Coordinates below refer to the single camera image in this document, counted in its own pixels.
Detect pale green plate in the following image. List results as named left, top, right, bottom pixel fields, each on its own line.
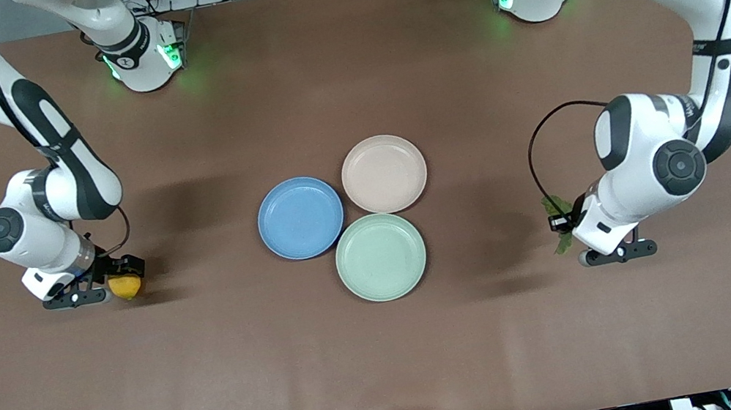
left=328, top=206, right=434, bottom=309

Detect blue plate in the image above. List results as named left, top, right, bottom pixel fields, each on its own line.
left=251, top=171, right=351, bottom=267

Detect beige plate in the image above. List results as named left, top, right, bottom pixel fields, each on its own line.
left=335, top=128, right=434, bottom=221

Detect yellow lemon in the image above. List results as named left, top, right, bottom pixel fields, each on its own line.
left=108, top=272, right=146, bottom=304

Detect green lettuce leaf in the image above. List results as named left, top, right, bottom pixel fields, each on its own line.
left=541, top=192, right=580, bottom=256

